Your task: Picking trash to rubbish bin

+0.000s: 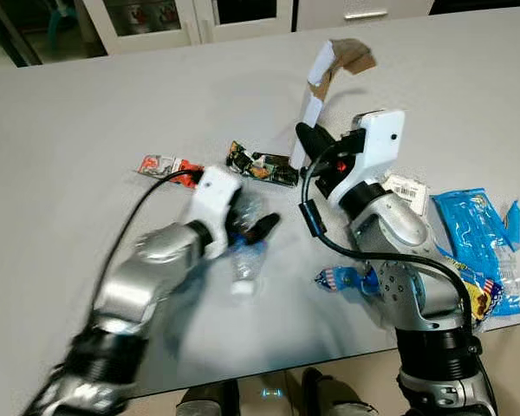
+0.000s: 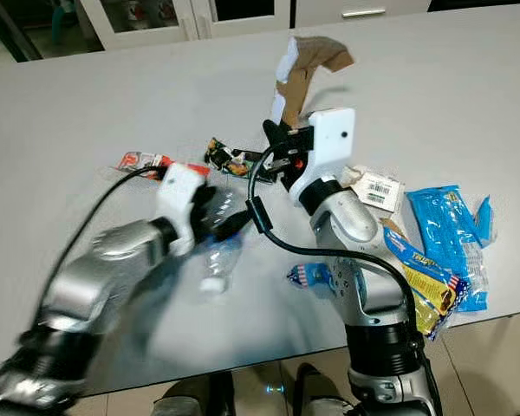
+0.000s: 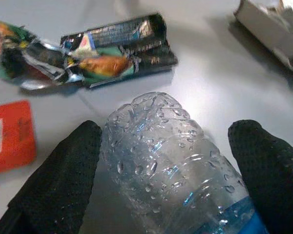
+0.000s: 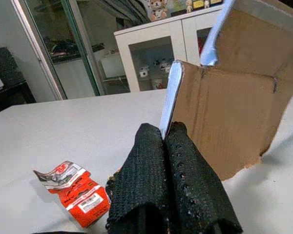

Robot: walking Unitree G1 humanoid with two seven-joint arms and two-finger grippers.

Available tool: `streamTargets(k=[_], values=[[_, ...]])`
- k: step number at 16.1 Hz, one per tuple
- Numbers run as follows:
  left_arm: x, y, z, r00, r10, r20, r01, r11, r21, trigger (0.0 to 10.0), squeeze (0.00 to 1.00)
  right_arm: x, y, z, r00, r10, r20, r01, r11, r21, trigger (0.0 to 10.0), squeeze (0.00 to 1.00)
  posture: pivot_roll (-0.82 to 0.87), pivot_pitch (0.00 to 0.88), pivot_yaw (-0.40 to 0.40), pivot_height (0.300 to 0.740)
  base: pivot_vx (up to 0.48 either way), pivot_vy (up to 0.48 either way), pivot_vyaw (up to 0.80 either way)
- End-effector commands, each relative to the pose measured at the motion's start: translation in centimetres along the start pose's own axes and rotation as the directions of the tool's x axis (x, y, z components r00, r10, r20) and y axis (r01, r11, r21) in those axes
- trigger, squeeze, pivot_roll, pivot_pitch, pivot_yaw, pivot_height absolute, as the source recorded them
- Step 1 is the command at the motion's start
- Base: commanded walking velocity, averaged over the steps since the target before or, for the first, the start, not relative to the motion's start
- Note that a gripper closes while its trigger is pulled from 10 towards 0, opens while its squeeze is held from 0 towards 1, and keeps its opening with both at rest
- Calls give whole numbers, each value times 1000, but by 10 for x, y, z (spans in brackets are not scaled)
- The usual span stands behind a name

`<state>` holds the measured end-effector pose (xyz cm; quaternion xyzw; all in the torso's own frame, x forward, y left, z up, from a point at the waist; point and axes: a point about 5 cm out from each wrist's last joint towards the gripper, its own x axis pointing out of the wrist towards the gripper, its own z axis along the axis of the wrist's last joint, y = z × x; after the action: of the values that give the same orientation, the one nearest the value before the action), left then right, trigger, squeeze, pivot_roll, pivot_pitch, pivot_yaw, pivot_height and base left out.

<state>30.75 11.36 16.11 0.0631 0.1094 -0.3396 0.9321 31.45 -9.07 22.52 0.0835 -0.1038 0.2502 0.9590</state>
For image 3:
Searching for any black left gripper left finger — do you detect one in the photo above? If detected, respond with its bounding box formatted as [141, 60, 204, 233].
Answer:
[0, 120, 103, 234]

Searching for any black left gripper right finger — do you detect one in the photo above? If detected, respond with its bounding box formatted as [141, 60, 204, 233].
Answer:
[227, 119, 293, 234]

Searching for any red packet with white label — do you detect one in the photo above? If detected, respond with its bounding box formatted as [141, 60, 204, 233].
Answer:
[0, 99, 38, 176]

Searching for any clear water bottle blue label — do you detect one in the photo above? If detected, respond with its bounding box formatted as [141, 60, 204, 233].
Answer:
[79, 91, 270, 234]

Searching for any black colourful snack wrapper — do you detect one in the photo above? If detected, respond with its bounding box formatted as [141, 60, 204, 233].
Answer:
[0, 12, 179, 90]

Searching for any white torn carton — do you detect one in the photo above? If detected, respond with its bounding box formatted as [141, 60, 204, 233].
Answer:
[228, 0, 293, 74]

